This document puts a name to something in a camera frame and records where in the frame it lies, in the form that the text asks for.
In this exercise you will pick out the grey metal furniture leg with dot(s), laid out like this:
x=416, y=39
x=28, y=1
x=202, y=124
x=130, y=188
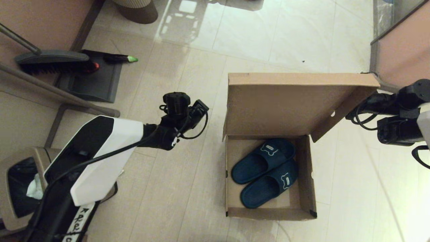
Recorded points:
x=50, y=89

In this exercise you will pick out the brown plastic trash bin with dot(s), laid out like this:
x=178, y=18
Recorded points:
x=47, y=152

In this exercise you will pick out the pink panel grey frame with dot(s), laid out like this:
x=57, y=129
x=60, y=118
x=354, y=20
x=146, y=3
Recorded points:
x=403, y=43

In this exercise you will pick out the white tissue in bin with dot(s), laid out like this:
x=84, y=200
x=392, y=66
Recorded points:
x=34, y=189

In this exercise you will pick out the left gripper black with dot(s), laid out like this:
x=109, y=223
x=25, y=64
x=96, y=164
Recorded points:
x=176, y=111

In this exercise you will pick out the black stick green tip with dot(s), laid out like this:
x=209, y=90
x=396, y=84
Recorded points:
x=117, y=58

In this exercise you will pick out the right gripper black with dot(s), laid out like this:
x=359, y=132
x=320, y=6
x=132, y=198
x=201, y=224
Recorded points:
x=386, y=104

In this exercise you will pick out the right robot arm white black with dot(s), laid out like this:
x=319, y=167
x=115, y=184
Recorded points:
x=399, y=131

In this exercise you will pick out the grey broom black bristles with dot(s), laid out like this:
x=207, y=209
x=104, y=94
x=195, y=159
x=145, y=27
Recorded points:
x=50, y=57

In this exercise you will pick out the brown cardboard shoe box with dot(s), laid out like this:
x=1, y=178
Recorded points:
x=278, y=107

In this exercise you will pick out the dark grey dustpan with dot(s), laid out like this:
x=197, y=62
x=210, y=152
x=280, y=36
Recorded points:
x=97, y=84

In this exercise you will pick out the pink panel dark frame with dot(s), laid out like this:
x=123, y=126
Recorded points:
x=43, y=20

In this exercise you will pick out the navy blue slipper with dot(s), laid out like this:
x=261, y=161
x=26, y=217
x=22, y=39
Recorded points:
x=258, y=193
x=248, y=168

